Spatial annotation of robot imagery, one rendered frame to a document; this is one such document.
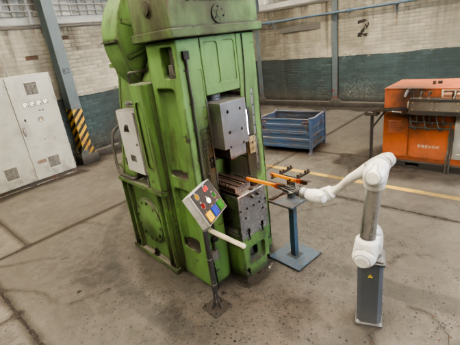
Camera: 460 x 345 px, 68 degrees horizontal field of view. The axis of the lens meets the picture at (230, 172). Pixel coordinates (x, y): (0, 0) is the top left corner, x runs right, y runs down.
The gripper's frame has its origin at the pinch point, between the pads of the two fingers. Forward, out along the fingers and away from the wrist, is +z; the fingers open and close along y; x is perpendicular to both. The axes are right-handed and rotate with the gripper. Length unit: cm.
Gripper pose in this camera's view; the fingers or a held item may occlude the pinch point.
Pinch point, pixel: (280, 186)
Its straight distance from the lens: 286.2
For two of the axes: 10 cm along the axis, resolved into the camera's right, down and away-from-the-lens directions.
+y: 7.2, -3.3, 6.1
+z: -6.9, -2.0, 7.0
